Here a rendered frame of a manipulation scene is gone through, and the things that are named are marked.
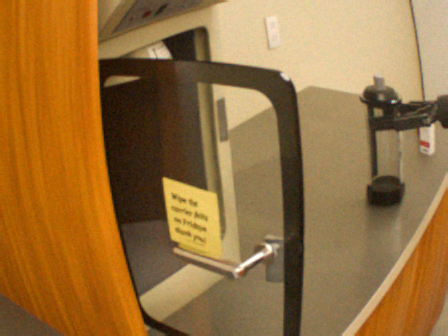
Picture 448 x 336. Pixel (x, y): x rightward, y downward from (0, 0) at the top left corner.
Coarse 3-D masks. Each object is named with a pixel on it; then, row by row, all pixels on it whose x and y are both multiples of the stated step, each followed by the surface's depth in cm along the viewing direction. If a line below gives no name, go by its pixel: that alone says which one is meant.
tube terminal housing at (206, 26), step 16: (176, 16) 97; (192, 16) 100; (208, 16) 104; (128, 32) 89; (144, 32) 92; (160, 32) 95; (176, 32) 98; (208, 32) 105; (112, 48) 86; (128, 48) 89; (208, 48) 109
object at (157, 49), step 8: (160, 40) 101; (144, 48) 97; (152, 48) 98; (160, 48) 100; (120, 56) 95; (128, 56) 95; (136, 56) 96; (144, 56) 97; (152, 56) 98; (160, 56) 99; (168, 56) 101
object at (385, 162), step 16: (400, 96) 129; (368, 112) 130; (384, 112) 127; (368, 128) 132; (368, 144) 134; (384, 144) 130; (400, 144) 131; (368, 160) 135; (384, 160) 131; (400, 160) 132; (368, 176) 137; (384, 176) 132; (400, 176) 133
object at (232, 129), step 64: (128, 64) 76; (192, 64) 69; (128, 128) 79; (192, 128) 72; (256, 128) 66; (128, 192) 83; (256, 192) 69; (128, 256) 89; (192, 320) 85; (256, 320) 76
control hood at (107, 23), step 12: (108, 0) 75; (120, 0) 74; (132, 0) 76; (204, 0) 95; (216, 0) 99; (228, 0) 103; (108, 12) 76; (120, 12) 76; (180, 12) 93; (108, 24) 77; (144, 24) 87; (108, 36) 81
